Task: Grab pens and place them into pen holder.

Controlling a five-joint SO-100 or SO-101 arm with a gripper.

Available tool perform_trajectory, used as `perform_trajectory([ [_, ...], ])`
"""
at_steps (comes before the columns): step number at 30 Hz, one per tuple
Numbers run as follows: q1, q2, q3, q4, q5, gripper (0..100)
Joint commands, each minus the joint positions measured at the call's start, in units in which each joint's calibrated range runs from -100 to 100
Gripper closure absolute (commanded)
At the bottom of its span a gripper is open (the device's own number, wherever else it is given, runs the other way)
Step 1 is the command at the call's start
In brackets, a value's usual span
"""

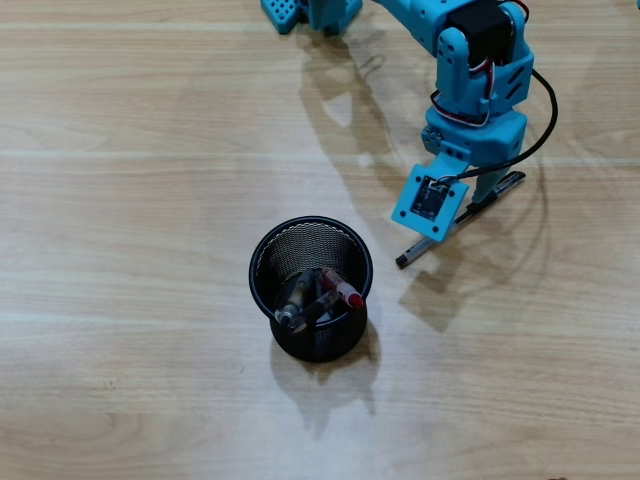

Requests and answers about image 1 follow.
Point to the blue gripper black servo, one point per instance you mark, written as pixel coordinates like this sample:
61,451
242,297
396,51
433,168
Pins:
492,138

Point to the clear gel pen black cap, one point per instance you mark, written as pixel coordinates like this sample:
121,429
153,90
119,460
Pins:
415,251

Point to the red pen with white grip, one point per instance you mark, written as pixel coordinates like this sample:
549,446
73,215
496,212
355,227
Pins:
347,295

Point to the black retractable pen silver tip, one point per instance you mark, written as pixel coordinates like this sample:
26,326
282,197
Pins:
315,310

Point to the clear pen with grey grip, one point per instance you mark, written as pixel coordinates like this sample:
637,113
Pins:
300,292

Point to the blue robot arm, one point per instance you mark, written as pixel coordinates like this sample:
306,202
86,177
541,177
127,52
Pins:
452,55

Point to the black mesh pen holder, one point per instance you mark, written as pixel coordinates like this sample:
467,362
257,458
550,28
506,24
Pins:
320,345

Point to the wrist camera on blue plate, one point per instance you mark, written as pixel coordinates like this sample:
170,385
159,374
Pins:
430,205

